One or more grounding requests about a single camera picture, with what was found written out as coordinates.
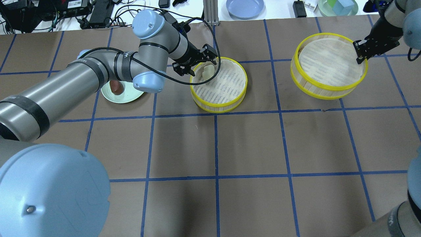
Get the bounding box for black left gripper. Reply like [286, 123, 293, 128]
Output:
[171, 21, 218, 76]

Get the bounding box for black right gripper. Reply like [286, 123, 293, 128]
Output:
[352, 0, 403, 65]

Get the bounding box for white steamed bun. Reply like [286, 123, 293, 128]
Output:
[201, 65, 215, 80]

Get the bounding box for yellow rimmed steamer basket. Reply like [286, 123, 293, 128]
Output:
[290, 33, 368, 100]
[190, 57, 248, 114]

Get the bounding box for brown steamed bun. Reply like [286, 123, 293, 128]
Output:
[109, 80, 125, 95]

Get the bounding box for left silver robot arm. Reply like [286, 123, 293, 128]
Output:
[0, 7, 221, 237]

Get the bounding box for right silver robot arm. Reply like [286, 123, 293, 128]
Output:
[353, 0, 421, 237]

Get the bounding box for blue foam cube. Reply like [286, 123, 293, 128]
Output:
[333, 0, 355, 15]

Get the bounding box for translucent green bowl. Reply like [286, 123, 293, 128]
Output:
[318, 0, 359, 16]

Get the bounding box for green foam block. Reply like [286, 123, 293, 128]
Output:
[326, 0, 337, 8]

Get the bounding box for blue plate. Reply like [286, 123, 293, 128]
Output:
[225, 0, 265, 20]

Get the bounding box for light green plate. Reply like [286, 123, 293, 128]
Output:
[101, 81, 144, 104]

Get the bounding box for black power adapter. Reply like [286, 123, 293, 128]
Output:
[293, 0, 307, 18]

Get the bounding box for aluminium frame post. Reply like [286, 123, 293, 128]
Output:
[203, 0, 220, 26]

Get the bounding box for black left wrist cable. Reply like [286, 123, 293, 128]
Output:
[77, 18, 221, 86]

